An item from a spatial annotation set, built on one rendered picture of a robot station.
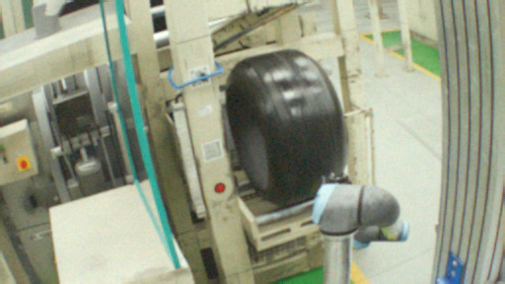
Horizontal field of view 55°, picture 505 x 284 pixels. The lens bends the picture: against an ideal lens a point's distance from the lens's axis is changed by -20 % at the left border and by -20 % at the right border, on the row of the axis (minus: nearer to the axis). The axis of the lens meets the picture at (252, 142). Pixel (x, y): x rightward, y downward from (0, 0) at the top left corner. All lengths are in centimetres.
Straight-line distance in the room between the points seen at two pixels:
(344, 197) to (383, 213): 12
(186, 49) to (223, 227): 74
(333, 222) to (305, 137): 57
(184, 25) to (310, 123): 56
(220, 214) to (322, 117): 56
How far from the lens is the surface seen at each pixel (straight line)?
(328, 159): 217
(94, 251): 169
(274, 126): 208
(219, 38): 252
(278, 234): 240
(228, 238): 241
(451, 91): 127
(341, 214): 159
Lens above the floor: 218
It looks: 26 degrees down
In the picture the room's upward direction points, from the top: 9 degrees counter-clockwise
